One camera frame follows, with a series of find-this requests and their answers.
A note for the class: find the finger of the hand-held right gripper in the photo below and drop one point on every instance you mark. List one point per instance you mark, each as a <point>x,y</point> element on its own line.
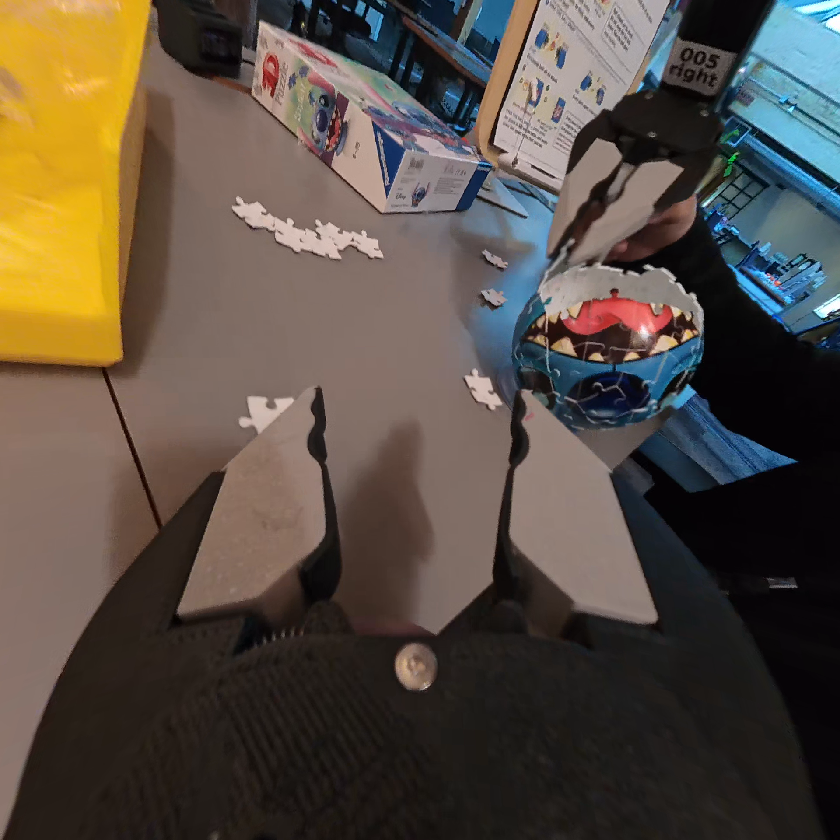
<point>581,190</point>
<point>633,197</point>

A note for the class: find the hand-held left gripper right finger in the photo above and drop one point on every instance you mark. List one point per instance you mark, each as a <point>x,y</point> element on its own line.
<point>571,525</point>

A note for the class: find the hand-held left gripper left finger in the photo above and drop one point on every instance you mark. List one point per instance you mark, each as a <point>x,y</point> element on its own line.
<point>262,525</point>

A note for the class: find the white puzzle piece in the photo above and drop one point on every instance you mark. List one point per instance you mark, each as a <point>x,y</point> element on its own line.
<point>482,388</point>
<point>494,258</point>
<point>262,410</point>
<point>493,297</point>

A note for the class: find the blue puzzle ball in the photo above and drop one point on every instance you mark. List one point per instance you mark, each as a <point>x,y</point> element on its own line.
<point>590,387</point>

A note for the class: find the cartoon puzzle box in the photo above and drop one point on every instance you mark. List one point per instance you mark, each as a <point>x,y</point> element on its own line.
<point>394,151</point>

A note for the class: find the person's right hand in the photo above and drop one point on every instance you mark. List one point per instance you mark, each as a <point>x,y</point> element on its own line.
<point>659,236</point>

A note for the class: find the cluster of white jigsaw parts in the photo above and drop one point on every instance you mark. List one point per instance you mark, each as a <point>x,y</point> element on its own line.
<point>302,236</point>

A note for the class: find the yellow plastic bin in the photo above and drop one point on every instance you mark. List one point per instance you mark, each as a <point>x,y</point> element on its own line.
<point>59,262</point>

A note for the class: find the black digital timer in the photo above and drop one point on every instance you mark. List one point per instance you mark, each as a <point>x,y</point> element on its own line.
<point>203,39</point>

